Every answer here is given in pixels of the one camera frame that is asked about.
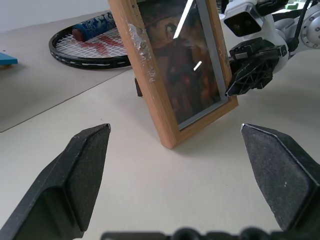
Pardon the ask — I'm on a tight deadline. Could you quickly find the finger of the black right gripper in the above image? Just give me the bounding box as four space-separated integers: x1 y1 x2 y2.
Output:
224 49 281 98
228 57 240 76

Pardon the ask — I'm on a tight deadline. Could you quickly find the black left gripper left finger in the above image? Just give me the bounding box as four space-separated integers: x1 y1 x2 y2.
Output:
0 123 112 240

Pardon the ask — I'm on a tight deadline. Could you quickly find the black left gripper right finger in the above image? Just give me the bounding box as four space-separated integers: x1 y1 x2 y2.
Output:
240 123 320 232

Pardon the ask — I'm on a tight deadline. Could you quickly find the wooden picture frame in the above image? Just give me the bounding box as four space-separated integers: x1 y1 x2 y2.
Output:
107 0 240 150

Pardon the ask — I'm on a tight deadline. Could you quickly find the green object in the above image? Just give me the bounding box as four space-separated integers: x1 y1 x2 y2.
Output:
285 0 299 11

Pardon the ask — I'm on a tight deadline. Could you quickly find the beige table mat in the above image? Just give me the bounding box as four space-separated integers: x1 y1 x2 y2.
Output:
0 9 134 133

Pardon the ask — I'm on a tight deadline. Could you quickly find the blue flat board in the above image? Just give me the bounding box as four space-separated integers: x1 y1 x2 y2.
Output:
0 51 19 67

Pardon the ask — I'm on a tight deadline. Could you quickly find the blue patterned roll, red end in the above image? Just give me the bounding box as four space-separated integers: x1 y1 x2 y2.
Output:
72 11 118 43

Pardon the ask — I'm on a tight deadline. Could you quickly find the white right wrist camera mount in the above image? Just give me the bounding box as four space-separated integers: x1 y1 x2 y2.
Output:
223 4 293 76

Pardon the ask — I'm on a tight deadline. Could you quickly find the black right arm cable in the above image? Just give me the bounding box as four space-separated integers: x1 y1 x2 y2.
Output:
289 0 309 52

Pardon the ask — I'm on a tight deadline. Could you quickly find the black racket with white strings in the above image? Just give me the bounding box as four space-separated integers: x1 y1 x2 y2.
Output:
48 24 133 71

